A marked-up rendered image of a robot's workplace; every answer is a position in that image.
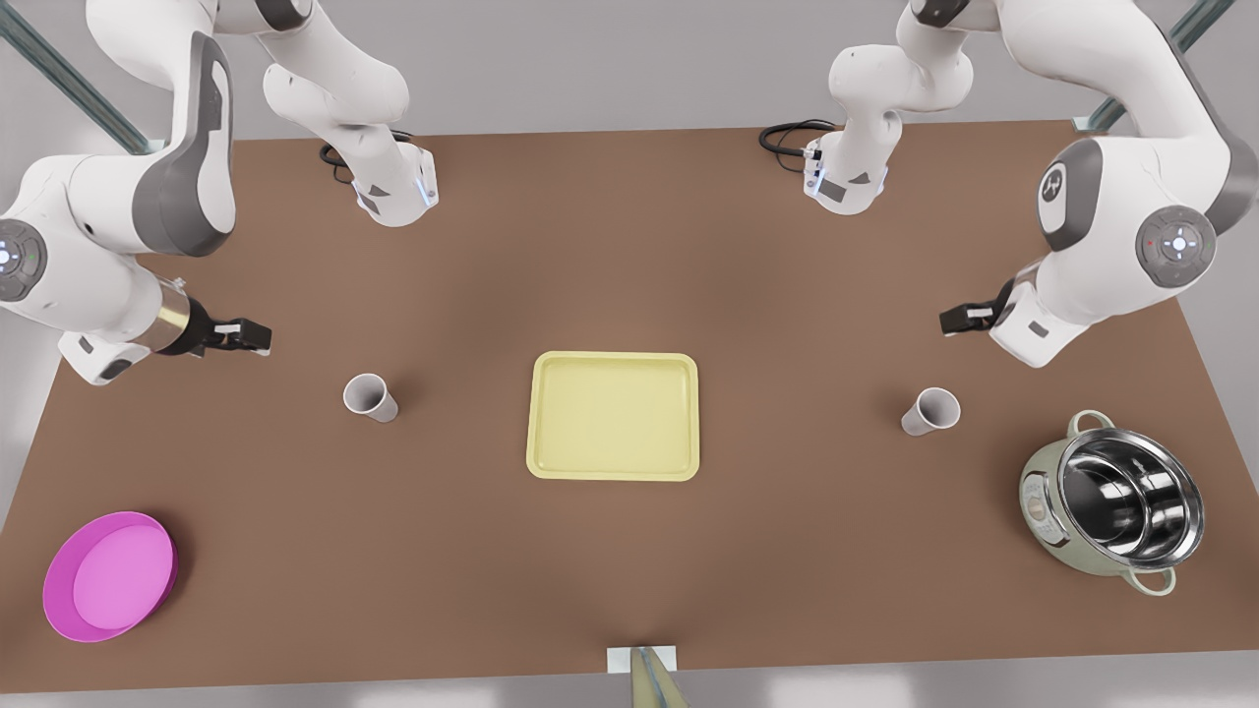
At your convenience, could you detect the white IKEA cup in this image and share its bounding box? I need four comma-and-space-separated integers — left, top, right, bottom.
342, 373, 400, 425
900, 386, 962, 439

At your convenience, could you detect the pale yellow rectangular tray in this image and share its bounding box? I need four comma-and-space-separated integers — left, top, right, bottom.
525, 350, 701, 484

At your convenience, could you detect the green steel-lined pot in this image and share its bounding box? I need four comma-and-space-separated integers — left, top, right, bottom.
1018, 409, 1207, 598

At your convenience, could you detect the pink round plate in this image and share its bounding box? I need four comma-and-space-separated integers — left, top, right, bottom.
41, 510, 179, 644

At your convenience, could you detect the black cable loop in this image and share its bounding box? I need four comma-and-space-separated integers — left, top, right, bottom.
319, 130, 415, 186
758, 119, 839, 160

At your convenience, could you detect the silver frame post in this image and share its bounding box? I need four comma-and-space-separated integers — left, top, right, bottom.
0, 8, 156, 156
1072, 0, 1238, 135
606, 644, 691, 708

